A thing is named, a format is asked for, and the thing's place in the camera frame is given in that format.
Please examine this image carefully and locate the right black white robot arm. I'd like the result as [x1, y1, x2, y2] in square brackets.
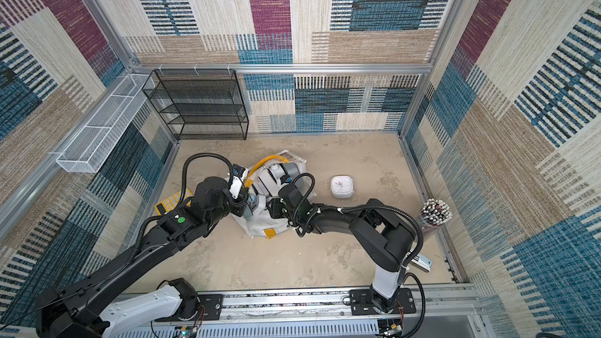
[267, 173, 424, 314]

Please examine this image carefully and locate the white box in bag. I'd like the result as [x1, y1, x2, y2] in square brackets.
[253, 169, 281, 197]

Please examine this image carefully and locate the white square alarm clock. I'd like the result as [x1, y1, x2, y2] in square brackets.
[330, 175, 355, 200]

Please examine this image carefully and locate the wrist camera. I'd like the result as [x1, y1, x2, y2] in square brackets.
[229, 164, 247, 199]
[280, 175, 295, 189]

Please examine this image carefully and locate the black mesh shelf rack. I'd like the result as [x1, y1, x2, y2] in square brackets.
[142, 69, 250, 141]

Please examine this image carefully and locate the cup of pencils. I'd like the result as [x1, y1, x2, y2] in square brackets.
[415, 198, 453, 241]

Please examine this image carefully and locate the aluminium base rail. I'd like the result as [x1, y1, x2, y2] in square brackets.
[84, 283, 485, 338]

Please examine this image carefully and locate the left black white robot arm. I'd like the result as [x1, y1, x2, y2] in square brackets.
[32, 153, 247, 337]

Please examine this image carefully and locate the grey white device in bag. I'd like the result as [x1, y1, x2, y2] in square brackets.
[280, 162, 303, 180]

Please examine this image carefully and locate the white wire mesh basket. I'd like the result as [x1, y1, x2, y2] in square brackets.
[56, 74, 149, 174]

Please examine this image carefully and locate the white canvas tote bag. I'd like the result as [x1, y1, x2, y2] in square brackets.
[233, 150, 307, 239]

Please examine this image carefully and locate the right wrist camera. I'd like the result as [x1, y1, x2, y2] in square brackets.
[280, 175, 295, 189]

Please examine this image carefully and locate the yellow calculator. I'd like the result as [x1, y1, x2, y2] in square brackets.
[155, 192, 181, 215]

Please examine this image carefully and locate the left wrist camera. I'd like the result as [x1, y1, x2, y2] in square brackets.
[229, 164, 247, 199]

